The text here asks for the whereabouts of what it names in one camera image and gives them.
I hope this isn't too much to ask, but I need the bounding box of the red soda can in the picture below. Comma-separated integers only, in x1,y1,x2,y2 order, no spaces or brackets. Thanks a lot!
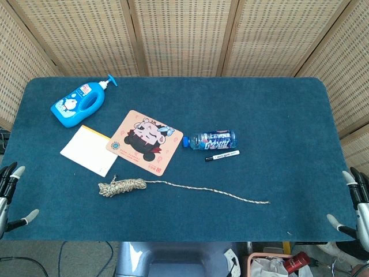
284,251,311,274

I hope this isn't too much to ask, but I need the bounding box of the black floor cable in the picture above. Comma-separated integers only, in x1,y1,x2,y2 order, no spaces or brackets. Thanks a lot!
0,256,48,277
57,241,69,277
104,241,116,269

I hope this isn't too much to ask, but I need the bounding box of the teal felt table cover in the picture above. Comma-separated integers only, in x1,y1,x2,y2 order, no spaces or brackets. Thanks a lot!
0,76,363,243

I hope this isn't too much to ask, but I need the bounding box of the black box device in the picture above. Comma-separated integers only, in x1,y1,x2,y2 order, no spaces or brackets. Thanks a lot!
0,129,12,154

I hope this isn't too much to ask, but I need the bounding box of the beige braided rope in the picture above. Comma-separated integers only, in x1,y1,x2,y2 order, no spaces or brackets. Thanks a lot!
97,175,271,205

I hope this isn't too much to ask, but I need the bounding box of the blue-grey robot torso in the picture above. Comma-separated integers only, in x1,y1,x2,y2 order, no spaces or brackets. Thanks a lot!
115,241,242,277

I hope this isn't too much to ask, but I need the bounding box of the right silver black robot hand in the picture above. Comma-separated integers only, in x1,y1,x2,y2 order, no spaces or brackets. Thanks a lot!
327,166,369,242

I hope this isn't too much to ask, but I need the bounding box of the white power strip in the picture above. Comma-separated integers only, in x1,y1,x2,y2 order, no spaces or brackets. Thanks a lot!
224,248,242,277

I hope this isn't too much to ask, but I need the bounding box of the white notepad with yellow edge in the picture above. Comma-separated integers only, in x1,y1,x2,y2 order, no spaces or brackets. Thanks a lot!
59,125,118,177

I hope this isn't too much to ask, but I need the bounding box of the pink cartoon mouse pad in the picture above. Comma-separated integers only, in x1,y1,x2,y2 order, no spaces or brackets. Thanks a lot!
106,109,185,177

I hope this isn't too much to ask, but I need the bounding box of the blue pump lotion bottle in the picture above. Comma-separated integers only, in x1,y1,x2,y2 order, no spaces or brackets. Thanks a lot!
50,74,118,129

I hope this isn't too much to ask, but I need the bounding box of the pink plastic basket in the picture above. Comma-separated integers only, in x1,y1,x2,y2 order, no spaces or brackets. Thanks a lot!
247,252,315,277

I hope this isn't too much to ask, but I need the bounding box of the blue labelled drink bottle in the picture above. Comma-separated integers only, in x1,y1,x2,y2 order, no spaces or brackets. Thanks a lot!
183,129,239,152

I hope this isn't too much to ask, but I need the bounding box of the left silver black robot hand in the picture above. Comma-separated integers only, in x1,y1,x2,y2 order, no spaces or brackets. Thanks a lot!
0,162,40,240

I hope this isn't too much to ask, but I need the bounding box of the woven bamboo screen panel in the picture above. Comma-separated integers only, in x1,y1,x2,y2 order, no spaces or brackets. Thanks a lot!
7,0,145,77
126,0,240,77
221,0,354,78
293,0,369,179
0,0,63,130

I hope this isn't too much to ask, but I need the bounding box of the white whiteboard marker black cap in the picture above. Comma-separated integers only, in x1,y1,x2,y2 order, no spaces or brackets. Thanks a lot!
205,149,240,162

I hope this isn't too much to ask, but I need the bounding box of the white plastic bag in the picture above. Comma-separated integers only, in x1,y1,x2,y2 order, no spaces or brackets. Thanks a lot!
251,257,312,277

